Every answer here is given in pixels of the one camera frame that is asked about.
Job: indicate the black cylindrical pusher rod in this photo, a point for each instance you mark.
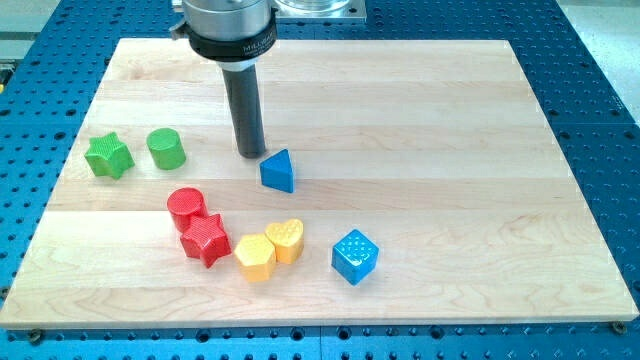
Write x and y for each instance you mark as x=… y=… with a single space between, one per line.
x=244 y=103

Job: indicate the blue triangle block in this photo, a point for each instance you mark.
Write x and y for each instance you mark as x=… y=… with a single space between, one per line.
x=277 y=172

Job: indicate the green cylinder block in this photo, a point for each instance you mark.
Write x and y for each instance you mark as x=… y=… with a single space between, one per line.
x=166 y=148

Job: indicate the red cylinder block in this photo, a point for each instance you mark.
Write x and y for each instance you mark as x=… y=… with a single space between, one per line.
x=185 y=203

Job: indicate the green star block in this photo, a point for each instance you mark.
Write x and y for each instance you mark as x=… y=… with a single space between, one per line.
x=108 y=156

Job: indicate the red star block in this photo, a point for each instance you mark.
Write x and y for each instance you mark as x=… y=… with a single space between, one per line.
x=206 y=239

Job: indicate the yellow heart block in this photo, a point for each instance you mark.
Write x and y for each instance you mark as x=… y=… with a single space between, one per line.
x=288 y=239

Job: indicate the yellow hexagon block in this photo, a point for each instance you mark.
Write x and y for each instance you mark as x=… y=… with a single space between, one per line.
x=256 y=257

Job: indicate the light wooden board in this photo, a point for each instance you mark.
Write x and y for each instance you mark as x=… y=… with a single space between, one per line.
x=436 y=150

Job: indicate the blue perforated metal table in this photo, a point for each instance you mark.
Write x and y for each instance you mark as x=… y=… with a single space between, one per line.
x=50 y=93

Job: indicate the blue cube block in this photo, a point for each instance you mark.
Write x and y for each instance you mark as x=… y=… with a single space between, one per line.
x=354 y=257

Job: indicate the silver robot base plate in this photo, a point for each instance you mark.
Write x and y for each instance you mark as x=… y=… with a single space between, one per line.
x=320 y=11

